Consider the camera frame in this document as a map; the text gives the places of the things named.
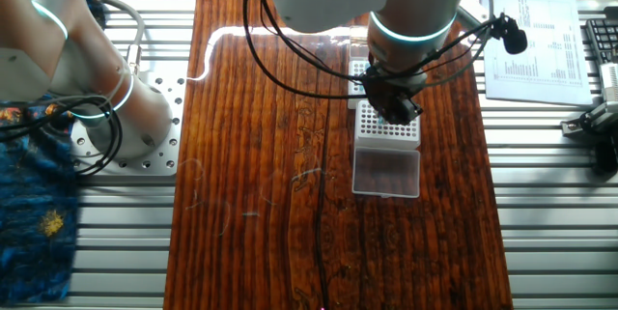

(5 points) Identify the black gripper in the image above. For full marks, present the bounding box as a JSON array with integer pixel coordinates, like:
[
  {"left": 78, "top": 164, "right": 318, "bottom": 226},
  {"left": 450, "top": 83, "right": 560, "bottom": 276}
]
[{"left": 361, "top": 69, "right": 427, "bottom": 127}]

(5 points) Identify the white pipette tip box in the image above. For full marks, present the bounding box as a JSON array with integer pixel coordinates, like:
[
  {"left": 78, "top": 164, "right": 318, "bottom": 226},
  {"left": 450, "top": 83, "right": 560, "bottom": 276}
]
[
  {"left": 346, "top": 26, "right": 376, "bottom": 111},
  {"left": 351, "top": 99, "right": 422, "bottom": 200}
]

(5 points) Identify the brown wooden board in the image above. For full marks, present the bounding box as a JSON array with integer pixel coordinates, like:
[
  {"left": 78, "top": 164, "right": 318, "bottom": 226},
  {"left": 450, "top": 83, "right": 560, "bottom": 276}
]
[{"left": 162, "top": 0, "right": 515, "bottom": 310}]

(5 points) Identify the printed paper sheet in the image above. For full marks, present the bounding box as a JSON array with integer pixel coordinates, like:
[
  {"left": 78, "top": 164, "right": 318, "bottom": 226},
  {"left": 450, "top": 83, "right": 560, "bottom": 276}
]
[{"left": 481, "top": 0, "right": 595, "bottom": 107}]

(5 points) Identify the black keyboard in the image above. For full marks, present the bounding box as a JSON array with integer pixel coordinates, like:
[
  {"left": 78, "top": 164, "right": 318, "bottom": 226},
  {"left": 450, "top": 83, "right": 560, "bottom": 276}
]
[{"left": 584, "top": 16, "right": 618, "bottom": 66}]

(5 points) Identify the blue patterned cloth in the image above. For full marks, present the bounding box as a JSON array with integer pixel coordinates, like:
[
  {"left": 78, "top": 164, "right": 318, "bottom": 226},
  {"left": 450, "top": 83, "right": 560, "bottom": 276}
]
[{"left": 0, "top": 0, "right": 107, "bottom": 307}]

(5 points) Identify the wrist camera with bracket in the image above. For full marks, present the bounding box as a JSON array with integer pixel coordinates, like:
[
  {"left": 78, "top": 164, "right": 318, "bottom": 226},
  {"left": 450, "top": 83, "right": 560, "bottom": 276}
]
[{"left": 456, "top": 3, "right": 529, "bottom": 56}]

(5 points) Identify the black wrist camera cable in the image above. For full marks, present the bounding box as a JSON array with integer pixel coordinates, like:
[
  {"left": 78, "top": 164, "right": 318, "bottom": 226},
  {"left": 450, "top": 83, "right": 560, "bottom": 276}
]
[{"left": 240, "top": 0, "right": 508, "bottom": 100}]

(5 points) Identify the metal mount bracket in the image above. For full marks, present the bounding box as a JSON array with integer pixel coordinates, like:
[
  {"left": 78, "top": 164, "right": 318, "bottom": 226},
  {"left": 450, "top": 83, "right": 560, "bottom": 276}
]
[{"left": 559, "top": 101, "right": 618, "bottom": 138}]

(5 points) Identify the black mount block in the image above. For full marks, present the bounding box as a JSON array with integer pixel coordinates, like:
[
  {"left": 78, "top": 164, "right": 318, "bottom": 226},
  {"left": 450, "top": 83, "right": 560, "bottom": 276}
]
[{"left": 592, "top": 138, "right": 618, "bottom": 176}]

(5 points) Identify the small silver camera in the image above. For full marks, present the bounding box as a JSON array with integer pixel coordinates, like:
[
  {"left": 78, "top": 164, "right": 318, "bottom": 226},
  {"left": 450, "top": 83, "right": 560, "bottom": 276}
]
[{"left": 598, "top": 61, "right": 618, "bottom": 104}]

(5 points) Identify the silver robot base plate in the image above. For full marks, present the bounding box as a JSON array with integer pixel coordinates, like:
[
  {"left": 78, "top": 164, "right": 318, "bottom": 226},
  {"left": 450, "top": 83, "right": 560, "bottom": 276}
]
[{"left": 70, "top": 71, "right": 187, "bottom": 178}]

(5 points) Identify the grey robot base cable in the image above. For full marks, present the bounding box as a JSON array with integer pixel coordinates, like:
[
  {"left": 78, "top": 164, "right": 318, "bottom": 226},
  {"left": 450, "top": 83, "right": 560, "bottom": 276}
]
[{"left": 96, "top": 0, "right": 146, "bottom": 75}]

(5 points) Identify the black cable bundle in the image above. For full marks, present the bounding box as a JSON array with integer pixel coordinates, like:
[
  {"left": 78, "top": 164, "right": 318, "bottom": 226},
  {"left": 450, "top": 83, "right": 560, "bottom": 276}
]
[{"left": 0, "top": 92, "right": 126, "bottom": 177}]

